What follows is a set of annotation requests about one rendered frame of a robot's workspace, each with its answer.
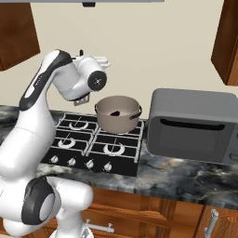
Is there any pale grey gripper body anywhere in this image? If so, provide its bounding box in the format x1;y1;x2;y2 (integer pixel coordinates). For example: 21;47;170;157
73;92;91;107

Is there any black gas hob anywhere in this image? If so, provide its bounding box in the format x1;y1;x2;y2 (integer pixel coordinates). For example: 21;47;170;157
41;112;146;178

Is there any grey microwave oven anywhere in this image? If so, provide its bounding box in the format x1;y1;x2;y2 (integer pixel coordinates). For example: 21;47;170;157
146;87;238;165

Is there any brown wooden drawer front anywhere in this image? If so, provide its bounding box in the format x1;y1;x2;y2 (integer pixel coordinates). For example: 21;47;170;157
40;185;172;238

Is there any brown wooden cupboard door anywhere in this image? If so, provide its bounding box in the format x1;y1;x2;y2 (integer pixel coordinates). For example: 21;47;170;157
194;205;238;238

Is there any beige pot with black handles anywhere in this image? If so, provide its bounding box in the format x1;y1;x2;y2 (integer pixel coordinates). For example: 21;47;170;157
94;95;143;135

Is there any brown wooden wall cupboard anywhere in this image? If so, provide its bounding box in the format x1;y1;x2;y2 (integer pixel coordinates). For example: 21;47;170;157
0;2;42;72
210;0;238;87

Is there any black microwave door handle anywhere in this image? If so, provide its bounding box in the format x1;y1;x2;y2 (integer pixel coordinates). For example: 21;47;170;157
159;118;227;132

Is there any silver drawer handle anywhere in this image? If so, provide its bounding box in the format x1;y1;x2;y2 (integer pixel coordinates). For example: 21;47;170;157
84;218;115;234

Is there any silver cupboard door handle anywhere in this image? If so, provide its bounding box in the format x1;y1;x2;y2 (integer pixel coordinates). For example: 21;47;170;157
203;208;219;238

